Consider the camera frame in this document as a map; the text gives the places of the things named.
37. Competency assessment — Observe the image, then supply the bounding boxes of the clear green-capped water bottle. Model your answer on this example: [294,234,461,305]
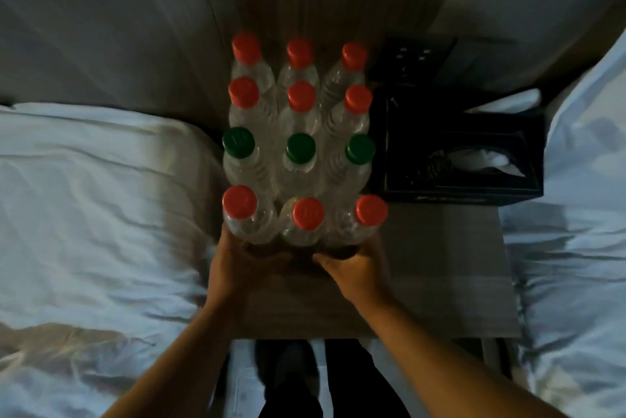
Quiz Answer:
[325,133,377,204]
[221,127,276,199]
[278,132,324,202]

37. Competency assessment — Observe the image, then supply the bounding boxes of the wooden nightstand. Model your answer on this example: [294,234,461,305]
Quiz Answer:
[227,202,523,418]

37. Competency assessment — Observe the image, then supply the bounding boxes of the group of red-capped bottles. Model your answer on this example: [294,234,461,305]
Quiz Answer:
[227,32,374,247]

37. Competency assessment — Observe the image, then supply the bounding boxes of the black switch panel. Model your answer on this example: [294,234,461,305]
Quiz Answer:
[380,35,456,87]

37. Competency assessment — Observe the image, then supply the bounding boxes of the person's right hand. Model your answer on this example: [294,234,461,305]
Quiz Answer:
[312,234,400,319]

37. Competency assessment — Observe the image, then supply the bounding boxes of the black tissue box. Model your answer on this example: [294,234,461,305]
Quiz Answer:
[380,84,545,207]

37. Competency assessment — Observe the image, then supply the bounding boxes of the person's left forearm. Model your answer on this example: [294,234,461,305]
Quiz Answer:
[102,296,245,418]

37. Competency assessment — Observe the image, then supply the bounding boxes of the white card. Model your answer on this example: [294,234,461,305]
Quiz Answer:
[462,88,543,114]

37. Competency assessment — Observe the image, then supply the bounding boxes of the person's right forearm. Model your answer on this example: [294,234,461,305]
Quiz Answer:
[364,300,570,418]

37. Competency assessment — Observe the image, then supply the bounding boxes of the person's dark trousers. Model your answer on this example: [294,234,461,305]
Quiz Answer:
[255,338,412,418]

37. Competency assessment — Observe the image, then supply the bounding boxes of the clear red-capped water bottle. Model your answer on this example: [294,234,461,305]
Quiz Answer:
[221,185,281,245]
[325,195,389,249]

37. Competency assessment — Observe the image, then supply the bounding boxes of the white tissue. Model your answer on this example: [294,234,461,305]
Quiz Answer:
[449,148,525,177]

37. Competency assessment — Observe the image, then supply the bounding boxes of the white bed sheet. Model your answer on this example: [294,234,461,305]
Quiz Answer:
[0,101,231,418]

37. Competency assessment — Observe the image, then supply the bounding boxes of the person's left hand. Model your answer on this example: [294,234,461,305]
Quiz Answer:
[205,224,292,308]

